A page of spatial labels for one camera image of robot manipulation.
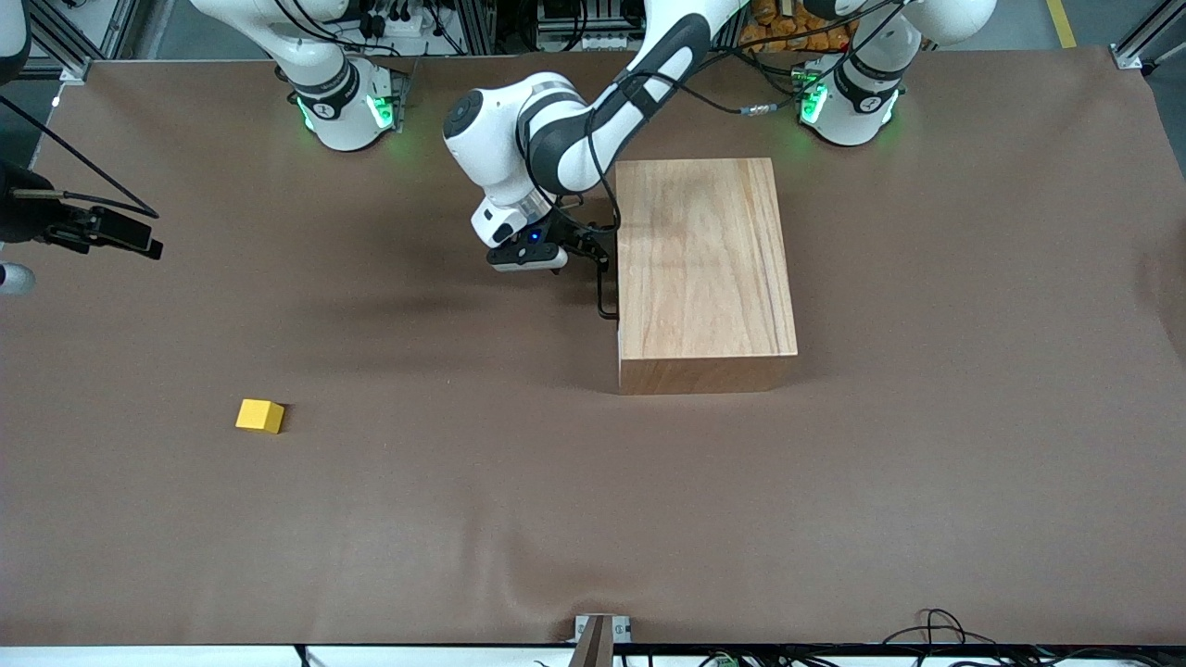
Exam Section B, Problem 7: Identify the black cable with silver connector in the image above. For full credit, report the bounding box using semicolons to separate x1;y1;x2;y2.
686;0;914;117

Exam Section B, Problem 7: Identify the brown table cover mat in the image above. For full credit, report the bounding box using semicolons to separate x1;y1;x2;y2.
0;46;1186;647

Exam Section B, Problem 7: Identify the white power strip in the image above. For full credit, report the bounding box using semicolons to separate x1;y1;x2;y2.
357;0;448;45

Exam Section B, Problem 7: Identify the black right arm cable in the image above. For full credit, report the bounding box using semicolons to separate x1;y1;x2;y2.
0;95;160;220

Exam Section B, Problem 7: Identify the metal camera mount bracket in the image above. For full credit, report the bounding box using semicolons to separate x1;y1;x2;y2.
573;613;633;667

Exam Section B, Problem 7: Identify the black cable bundle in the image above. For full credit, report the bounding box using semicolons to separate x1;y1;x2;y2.
880;607;1186;667

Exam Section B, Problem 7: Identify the light wooden drawer cabinet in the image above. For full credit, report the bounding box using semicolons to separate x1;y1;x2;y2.
615;157;799;396

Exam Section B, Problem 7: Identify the orange bag pile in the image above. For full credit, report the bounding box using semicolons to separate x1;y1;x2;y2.
739;0;858;53

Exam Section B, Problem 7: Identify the yellow cube block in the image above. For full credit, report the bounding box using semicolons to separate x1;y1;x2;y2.
235;398;285;434

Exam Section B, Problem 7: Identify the silver equipment rack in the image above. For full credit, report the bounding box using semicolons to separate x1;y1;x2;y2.
537;0;645;53

